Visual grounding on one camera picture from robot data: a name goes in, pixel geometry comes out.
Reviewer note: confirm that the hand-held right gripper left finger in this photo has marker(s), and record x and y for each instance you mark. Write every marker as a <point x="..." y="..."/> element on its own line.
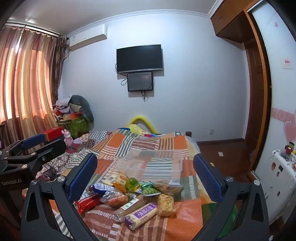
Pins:
<point x="84" y="177"/>

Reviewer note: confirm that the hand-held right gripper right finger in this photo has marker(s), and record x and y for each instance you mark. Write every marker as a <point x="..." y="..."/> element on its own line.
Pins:
<point x="207" y="176"/>

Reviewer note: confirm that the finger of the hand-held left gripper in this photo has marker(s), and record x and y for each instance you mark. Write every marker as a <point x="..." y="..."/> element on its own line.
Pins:
<point x="50" y="149"/>
<point x="32" y="140"/>

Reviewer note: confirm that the purple and white snack packet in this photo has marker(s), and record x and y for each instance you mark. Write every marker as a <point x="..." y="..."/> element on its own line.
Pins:
<point x="101" y="187"/>

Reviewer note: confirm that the clear packet of orange snacks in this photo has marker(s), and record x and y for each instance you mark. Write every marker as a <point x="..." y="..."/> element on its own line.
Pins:
<point x="115" y="199"/>

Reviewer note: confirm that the clear bag of brown snacks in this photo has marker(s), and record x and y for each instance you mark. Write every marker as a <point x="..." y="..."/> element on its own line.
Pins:
<point x="170" y="187"/>

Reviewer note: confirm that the biscuit tube with green label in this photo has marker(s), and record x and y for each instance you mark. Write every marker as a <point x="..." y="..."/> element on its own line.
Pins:
<point x="131" y="206"/>

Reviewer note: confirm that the clear plastic storage container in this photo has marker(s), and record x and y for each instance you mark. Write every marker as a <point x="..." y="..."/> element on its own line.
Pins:
<point x="150" y="162"/>

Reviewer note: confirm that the green pea snack packet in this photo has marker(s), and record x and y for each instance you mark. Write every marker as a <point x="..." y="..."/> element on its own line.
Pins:
<point x="149" y="190"/>

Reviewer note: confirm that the biscuit tube with purple label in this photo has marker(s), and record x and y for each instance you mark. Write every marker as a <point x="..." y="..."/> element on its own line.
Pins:
<point x="141" y="215"/>

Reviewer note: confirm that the red box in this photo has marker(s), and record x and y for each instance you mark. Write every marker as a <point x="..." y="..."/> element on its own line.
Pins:
<point x="53" y="132"/>

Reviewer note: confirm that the dark floral cloth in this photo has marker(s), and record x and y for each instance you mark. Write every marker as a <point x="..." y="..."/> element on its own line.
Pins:
<point x="67" y="160"/>

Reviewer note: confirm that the pink toy bunny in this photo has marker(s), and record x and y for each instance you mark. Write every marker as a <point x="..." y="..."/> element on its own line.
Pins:
<point x="67" y="138"/>

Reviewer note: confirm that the pale yellow snack packet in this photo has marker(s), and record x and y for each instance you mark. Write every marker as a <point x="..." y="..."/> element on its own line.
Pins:
<point x="112" y="179"/>

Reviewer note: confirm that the red snack packet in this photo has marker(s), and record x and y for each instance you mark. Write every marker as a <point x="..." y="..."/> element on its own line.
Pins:
<point x="86" y="205"/>

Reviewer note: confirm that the green bag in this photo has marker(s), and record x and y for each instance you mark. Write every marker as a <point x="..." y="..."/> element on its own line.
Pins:
<point x="77" y="126"/>

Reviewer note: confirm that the pile of clutter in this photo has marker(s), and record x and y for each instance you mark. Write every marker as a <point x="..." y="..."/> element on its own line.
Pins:
<point x="61" y="107"/>

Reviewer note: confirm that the black white checkered cloth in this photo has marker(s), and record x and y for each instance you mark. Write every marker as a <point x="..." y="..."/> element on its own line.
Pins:
<point x="100" y="134"/>

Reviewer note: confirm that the dark wooden bedpost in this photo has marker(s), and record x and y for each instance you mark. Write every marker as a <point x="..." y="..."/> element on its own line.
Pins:
<point x="188" y="134"/>

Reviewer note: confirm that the green jelly cup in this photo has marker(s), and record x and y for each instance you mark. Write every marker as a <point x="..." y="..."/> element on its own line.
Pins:
<point x="132" y="184"/>

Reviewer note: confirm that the patchwork blanket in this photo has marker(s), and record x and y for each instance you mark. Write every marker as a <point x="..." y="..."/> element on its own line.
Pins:
<point x="185" y="220"/>

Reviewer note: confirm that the clear packet of yellow crackers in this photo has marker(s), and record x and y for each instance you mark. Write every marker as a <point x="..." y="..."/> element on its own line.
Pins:
<point x="165" y="205"/>

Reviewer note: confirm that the grey cloth bundle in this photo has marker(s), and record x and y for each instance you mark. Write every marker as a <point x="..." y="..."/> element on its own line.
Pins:
<point x="81" y="103"/>

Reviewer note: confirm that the pink orange striped curtain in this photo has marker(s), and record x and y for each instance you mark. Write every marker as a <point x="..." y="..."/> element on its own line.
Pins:
<point x="25" y="81"/>

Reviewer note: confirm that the white suitcase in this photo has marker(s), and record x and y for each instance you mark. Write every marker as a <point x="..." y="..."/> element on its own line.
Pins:
<point x="282" y="176"/>

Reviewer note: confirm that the brown patterned curtain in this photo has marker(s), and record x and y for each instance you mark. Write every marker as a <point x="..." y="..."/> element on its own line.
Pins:
<point x="59" y="69"/>

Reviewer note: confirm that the yellow curved cushion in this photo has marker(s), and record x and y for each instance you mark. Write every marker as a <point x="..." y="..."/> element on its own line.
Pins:
<point x="141" y="119"/>

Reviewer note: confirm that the small red item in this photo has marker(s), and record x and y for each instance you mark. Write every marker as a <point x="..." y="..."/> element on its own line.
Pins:
<point x="288" y="149"/>

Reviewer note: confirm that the brown wooden door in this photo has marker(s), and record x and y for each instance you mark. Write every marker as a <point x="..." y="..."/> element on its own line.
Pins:
<point x="256" y="104"/>

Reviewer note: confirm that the white wardrobe door with hearts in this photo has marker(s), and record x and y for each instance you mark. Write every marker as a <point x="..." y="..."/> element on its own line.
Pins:
<point x="277" y="92"/>

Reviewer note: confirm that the white air conditioner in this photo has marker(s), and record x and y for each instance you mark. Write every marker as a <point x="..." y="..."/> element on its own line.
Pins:
<point x="87" y="37"/>

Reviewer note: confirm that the red and white sticker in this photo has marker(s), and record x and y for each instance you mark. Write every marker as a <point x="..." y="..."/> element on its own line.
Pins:
<point x="288" y="63"/>

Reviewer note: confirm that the wooden overhead cabinet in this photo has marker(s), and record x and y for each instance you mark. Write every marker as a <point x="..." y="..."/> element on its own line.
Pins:
<point x="229" y="20"/>

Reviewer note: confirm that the small black wall monitor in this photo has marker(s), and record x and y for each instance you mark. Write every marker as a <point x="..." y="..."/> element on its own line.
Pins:
<point x="140" y="81"/>

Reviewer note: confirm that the black wall television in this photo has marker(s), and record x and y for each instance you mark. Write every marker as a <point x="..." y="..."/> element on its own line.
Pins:
<point x="138" y="58"/>

